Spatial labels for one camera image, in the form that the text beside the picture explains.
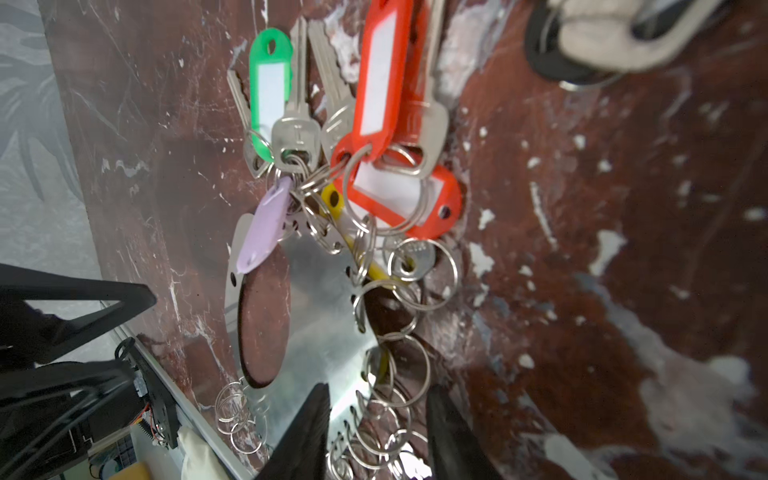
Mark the purple key tag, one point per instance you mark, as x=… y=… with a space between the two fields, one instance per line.
x=266 y=227

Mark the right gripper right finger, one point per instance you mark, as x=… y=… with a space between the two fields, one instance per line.
x=454 y=451

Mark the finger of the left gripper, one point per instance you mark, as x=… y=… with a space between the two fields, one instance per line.
x=45 y=316

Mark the orange red key tag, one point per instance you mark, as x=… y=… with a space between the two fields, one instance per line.
x=386 y=44

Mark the white pot artificial plant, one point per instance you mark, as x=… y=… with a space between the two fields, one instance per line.
x=588 y=44

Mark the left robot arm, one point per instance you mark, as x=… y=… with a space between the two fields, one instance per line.
x=54 y=410

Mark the green key tag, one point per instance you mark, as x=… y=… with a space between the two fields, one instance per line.
x=270 y=80

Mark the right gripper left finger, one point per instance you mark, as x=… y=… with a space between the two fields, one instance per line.
x=301 y=453

